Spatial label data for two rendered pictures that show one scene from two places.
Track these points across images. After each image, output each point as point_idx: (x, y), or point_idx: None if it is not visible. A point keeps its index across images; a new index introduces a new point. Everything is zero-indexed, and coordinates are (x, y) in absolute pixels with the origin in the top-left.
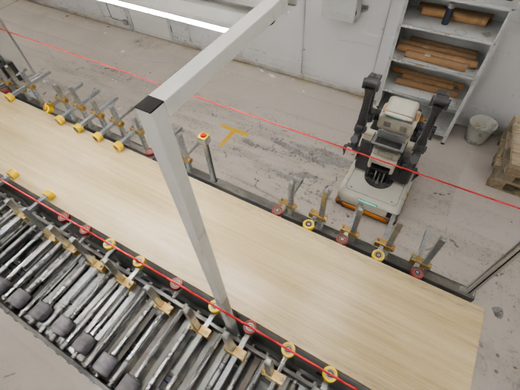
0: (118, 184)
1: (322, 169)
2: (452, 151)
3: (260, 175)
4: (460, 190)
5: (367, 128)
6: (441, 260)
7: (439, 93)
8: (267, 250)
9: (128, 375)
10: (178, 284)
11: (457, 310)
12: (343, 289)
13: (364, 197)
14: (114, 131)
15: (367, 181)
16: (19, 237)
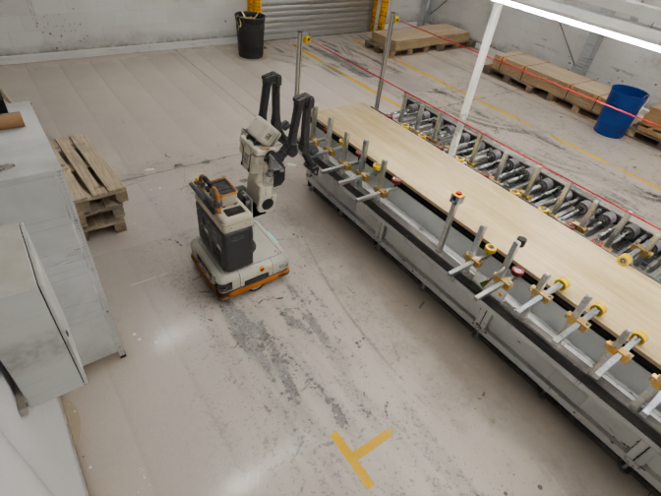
0: (548, 249)
1: (267, 319)
2: (97, 269)
3: (349, 348)
4: (155, 236)
5: (249, 212)
6: None
7: (273, 75)
8: (415, 165)
9: (511, 160)
10: (493, 58)
11: (323, 116)
12: (377, 139)
13: (271, 238)
14: None
15: (255, 248)
16: (637, 256)
